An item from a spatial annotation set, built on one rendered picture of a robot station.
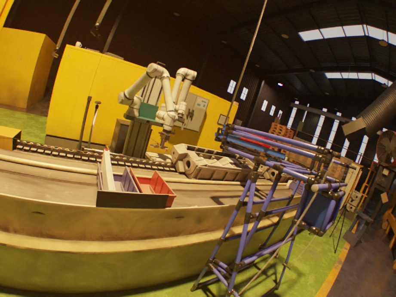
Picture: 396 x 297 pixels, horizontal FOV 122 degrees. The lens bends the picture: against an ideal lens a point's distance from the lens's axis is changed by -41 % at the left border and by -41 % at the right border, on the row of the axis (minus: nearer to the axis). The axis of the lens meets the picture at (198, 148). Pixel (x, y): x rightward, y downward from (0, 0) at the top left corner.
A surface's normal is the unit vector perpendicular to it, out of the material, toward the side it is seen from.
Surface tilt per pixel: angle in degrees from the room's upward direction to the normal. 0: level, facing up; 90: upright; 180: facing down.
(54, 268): 90
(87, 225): 90
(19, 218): 90
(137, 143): 90
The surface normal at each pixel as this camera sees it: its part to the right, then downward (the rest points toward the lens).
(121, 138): 0.57, 0.36
